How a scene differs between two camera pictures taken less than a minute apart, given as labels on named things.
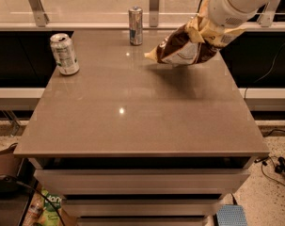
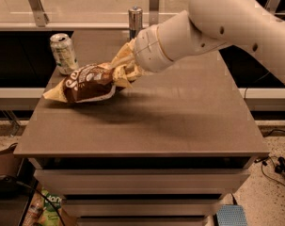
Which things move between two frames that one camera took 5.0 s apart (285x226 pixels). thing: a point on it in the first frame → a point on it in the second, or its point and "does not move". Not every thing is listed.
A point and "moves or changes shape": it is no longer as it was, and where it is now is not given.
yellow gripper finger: [193, 27] → [126, 53]
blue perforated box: [231, 215] does not move
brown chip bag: [179, 47] moves or changes shape
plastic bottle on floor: [35, 210] does not move
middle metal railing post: [154, 5] does not move
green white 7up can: [64, 53] does not move
